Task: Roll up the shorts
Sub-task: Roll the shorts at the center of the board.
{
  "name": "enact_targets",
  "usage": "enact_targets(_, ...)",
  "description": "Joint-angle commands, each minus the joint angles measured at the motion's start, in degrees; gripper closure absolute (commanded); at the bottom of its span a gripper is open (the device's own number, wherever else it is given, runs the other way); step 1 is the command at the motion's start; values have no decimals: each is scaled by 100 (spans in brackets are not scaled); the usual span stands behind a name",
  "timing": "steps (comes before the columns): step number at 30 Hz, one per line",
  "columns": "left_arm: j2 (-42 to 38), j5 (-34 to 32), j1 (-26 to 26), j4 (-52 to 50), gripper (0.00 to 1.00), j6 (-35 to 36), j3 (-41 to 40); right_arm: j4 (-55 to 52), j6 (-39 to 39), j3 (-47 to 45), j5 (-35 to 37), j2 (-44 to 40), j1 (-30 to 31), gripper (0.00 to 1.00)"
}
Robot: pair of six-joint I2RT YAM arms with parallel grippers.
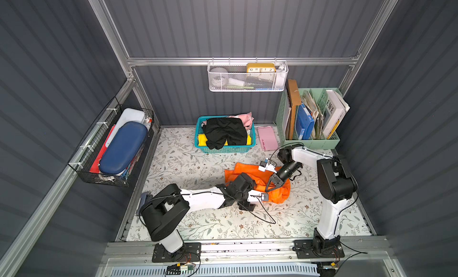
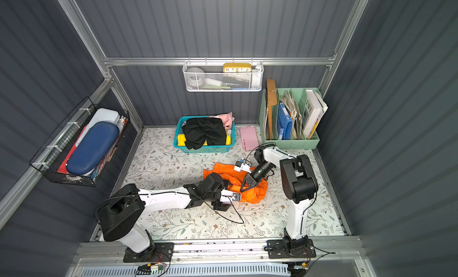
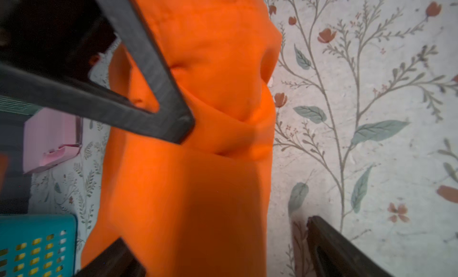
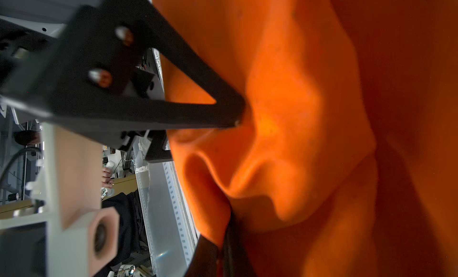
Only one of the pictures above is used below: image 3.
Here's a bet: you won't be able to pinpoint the teal plastic basket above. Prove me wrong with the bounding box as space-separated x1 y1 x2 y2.
0 214 77 277

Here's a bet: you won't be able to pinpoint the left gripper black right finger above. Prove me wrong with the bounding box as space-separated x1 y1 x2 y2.
307 216 391 277

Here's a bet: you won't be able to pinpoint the mint green file organizer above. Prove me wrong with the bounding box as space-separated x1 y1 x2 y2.
0 96 42 116

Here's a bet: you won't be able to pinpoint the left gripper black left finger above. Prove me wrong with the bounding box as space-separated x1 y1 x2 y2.
75 238 146 277

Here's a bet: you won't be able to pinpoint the orange shorts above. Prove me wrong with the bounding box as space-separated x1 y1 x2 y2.
81 0 281 277

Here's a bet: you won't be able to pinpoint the pink plastic case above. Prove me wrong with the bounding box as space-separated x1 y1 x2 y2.
23 108 82 174

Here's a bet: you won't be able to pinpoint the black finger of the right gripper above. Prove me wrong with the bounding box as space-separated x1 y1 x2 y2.
1 0 195 144

